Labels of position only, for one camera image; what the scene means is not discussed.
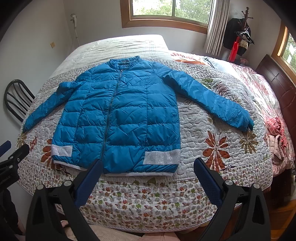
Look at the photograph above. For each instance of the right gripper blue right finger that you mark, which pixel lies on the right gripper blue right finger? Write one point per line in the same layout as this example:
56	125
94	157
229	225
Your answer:
221	193

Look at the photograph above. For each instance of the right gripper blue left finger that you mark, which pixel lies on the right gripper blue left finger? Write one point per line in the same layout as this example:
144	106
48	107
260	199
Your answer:
73	194

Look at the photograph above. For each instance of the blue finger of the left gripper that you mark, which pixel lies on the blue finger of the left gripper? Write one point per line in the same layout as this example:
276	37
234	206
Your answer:
5	147

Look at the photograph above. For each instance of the blue puffer jacket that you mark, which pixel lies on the blue puffer jacket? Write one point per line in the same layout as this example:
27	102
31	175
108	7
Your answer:
124	112

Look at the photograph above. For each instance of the coat rack with clothes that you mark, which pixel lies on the coat rack with clothes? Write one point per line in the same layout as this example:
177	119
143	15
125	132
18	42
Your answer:
237	36

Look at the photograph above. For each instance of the floral quilted bedspread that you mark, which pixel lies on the floral quilted bedspread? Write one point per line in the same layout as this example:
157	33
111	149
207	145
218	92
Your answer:
156	203

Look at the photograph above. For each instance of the black metal chair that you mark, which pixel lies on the black metal chair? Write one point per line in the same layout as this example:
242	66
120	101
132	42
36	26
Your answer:
18	98

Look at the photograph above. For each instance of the dark wooden headboard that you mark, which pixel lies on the dark wooden headboard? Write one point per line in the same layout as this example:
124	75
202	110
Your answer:
284	90

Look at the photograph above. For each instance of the wooden side window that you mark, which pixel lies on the wooden side window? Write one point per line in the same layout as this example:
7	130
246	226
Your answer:
284	52

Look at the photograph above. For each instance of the wooden framed window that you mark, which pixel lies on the wooden framed window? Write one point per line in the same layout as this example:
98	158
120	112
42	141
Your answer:
187	15

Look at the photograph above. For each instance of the white grey curtain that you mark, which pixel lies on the white grey curtain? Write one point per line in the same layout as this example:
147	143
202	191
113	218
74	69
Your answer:
217	26

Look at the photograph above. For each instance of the beige wall switch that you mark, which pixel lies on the beige wall switch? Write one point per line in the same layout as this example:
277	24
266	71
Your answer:
53	44

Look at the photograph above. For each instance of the wall mounted white device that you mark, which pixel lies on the wall mounted white device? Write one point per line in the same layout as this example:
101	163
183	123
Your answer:
74	20

